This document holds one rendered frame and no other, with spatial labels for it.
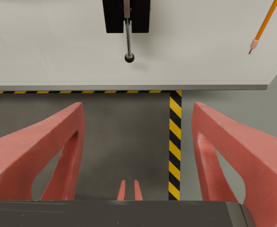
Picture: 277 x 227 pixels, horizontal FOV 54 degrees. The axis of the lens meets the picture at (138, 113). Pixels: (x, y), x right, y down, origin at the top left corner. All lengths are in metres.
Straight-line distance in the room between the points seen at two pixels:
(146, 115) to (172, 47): 0.98
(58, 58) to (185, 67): 0.21
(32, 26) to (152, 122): 1.06
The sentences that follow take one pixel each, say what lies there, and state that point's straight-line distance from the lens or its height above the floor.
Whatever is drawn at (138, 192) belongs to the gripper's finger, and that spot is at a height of 1.13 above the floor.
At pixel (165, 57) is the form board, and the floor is 0.93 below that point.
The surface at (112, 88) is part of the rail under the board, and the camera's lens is 0.51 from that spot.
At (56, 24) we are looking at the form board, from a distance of 0.41.
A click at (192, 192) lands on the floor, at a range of 1.55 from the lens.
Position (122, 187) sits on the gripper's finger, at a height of 1.12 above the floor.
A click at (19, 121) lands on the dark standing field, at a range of 1.51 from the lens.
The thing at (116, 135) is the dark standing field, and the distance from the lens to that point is 1.41.
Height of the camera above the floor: 1.38
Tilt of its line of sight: 81 degrees down
